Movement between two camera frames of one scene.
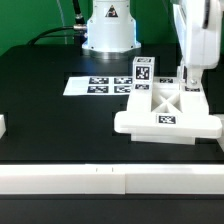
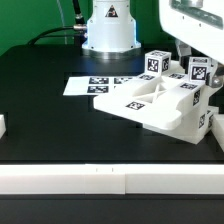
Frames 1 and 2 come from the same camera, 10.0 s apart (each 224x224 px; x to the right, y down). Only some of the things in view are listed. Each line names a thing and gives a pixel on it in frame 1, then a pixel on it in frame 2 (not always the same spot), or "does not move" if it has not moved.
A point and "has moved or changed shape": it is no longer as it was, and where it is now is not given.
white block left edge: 2,125 does not move
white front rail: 112,179 does not move
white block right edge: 218,130 does not move
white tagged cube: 143,71 has moved or changed shape
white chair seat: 184,139 -> 195,118
